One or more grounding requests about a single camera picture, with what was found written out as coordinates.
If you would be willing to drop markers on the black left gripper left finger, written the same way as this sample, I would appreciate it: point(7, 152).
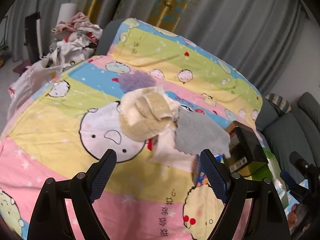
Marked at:
point(50, 219)

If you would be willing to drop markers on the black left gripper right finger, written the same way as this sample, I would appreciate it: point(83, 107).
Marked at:
point(266, 219)

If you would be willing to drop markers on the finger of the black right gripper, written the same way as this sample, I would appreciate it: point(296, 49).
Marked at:
point(303, 177)

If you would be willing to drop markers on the grey cleaning cloth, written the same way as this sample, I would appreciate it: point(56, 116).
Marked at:
point(196, 132)

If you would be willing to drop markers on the white cloth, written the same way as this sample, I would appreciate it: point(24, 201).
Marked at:
point(164, 152)

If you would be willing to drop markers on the beige cream towel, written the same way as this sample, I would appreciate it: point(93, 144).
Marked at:
point(146, 112)

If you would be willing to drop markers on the purple mesh bath pouf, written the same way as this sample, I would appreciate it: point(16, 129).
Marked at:
point(137, 80)

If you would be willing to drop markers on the green storage box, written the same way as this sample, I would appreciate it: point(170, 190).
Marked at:
point(272, 171)

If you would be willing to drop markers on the grey sofa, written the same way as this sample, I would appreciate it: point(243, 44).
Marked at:
point(297, 130)

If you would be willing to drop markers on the black and gold box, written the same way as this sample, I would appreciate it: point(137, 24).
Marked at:
point(246, 153)

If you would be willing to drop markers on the striped patterned cushion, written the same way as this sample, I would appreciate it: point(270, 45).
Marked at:
point(279, 103)

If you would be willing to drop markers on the colourful cartoon bed sheet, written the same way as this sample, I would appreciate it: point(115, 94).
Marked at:
point(72, 120)

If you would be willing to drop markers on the black floor stand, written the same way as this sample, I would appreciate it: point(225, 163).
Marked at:
point(33, 39)

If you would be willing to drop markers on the pile of clothes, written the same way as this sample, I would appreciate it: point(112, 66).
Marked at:
point(73, 41)

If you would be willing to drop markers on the white paper roll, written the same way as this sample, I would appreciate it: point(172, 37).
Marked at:
point(66, 12)

